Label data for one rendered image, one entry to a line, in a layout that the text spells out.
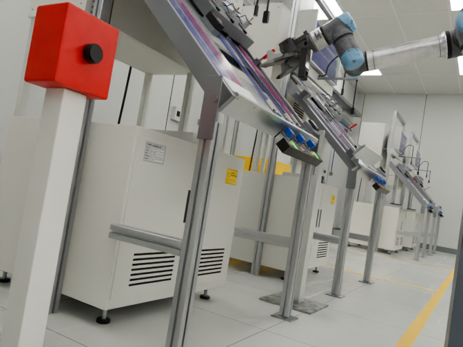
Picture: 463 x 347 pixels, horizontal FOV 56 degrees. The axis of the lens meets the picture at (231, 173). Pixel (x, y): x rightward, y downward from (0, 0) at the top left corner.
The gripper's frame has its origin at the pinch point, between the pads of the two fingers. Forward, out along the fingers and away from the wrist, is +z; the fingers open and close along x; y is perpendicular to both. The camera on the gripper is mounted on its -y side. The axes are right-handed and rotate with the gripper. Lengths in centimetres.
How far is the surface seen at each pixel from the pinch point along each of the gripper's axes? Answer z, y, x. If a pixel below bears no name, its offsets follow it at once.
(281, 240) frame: 27, -58, -22
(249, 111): -1.1, -27.1, 36.1
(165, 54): 38.2, 30.9, 5.2
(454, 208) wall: -19, -25, -760
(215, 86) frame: -1, -24, 53
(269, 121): -1.3, -27.0, 22.6
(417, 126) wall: -24, 149, -760
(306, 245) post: 26, -61, -48
